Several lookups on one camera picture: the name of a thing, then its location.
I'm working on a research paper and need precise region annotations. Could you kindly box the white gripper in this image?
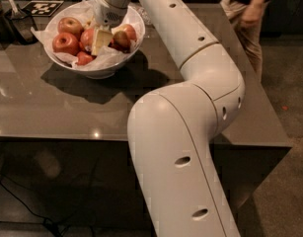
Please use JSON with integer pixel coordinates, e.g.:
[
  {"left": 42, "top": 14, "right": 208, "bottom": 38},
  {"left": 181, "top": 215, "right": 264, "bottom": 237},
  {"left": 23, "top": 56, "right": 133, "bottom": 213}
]
[{"left": 91, "top": 0, "right": 125, "bottom": 56}]

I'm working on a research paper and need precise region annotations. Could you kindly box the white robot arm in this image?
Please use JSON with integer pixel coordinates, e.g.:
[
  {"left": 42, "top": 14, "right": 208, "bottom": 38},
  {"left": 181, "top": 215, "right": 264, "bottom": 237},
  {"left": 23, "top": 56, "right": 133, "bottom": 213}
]
[{"left": 94, "top": 0, "right": 245, "bottom": 237}]

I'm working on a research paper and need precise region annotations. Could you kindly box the red apple under right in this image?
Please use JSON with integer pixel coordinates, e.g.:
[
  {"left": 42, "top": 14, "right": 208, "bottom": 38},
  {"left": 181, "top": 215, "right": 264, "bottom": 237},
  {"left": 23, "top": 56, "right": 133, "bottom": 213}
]
[{"left": 109, "top": 42, "right": 130, "bottom": 53}]

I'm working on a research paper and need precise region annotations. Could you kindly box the large red stickered apple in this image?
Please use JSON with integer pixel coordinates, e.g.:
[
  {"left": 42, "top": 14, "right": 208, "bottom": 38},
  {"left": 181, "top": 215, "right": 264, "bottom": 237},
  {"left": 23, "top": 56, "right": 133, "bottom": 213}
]
[{"left": 80, "top": 28, "right": 94, "bottom": 52}]

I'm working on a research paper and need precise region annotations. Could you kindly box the small red apple front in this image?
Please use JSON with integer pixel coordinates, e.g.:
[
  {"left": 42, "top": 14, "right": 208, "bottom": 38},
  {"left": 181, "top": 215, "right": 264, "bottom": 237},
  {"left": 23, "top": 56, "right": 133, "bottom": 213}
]
[{"left": 76, "top": 51, "right": 95, "bottom": 65}]

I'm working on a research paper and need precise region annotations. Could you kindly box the white ceramic bowl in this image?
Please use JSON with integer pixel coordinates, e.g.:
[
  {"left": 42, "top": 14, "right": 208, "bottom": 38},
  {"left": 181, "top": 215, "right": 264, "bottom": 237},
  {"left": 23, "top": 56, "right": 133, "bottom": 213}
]
[{"left": 42, "top": 0, "right": 146, "bottom": 80}]

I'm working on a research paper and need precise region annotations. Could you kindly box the red apple back left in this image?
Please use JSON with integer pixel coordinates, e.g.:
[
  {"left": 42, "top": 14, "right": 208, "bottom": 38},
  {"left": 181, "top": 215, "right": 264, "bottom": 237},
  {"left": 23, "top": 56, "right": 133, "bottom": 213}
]
[{"left": 57, "top": 17, "right": 84, "bottom": 39}]

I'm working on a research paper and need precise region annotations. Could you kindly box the red apple front left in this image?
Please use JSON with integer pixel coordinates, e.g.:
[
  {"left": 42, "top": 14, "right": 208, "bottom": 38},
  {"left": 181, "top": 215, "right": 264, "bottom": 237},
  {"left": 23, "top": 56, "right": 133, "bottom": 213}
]
[{"left": 52, "top": 33, "right": 80, "bottom": 55}]

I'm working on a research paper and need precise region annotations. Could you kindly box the clear plastic water bottle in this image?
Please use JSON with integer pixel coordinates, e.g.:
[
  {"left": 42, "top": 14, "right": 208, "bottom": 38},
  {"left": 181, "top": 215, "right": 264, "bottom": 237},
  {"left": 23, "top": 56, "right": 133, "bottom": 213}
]
[{"left": 133, "top": 4, "right": 152, "bottom": 26}]

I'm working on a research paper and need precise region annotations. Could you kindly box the white crumpled paper liner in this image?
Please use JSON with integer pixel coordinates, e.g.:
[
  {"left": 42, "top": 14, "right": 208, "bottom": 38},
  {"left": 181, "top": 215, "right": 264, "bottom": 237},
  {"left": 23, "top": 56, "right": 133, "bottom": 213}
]
[{"left": 30, "top": 0, "right": 143, "bottom": 71}]

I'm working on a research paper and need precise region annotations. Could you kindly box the black white fiducial marker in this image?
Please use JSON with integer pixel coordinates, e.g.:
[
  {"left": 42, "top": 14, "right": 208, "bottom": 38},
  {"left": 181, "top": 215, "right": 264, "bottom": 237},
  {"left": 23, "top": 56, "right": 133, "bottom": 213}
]
[{"left": 24, "top": 0, "right": 63, "bottom": 17}]

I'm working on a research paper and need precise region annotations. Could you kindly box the person in khaki trousers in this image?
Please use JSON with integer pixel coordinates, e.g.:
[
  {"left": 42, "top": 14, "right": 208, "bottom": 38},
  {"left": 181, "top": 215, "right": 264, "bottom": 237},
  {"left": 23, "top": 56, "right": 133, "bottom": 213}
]
[{"left": 220, "top": 0, "right": 271, "bottom": 81}]

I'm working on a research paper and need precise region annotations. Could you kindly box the dark scoop with white handle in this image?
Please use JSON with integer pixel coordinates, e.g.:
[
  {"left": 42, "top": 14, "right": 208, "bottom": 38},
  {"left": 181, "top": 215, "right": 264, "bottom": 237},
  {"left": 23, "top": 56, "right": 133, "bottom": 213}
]
[{"left": 5, "top": 0, "right": 38, "bottom": 44}]

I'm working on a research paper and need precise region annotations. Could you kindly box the black floor cable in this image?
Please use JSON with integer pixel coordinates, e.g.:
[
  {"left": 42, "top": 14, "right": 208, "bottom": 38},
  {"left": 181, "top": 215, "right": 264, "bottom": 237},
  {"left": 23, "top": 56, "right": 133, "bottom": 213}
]
[{"left": 0, "top": 168, "right": 96, "bottom": 237}]

